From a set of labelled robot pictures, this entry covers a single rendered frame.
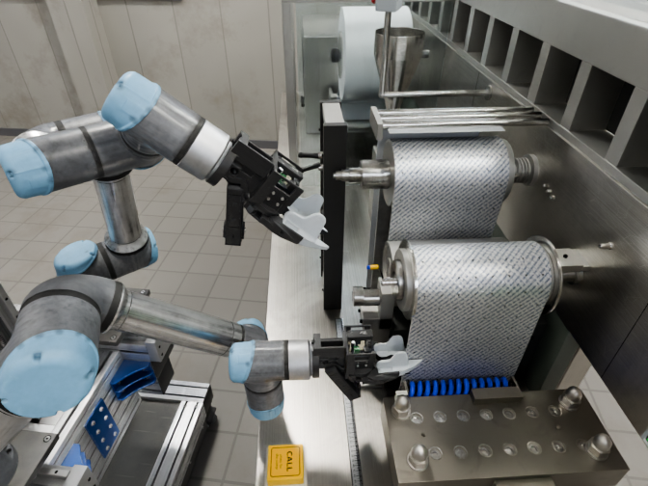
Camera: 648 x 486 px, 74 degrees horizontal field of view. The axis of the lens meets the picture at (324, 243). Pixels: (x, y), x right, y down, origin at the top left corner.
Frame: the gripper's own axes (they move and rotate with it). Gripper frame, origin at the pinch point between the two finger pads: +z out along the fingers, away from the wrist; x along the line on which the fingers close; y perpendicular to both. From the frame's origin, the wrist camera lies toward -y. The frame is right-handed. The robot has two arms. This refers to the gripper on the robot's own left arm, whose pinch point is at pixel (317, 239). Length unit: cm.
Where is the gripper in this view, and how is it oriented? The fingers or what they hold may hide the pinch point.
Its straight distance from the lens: 70.3
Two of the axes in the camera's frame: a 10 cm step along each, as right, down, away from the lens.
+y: 6.4, -6.4, -4.3
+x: -0.5, -6.0, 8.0
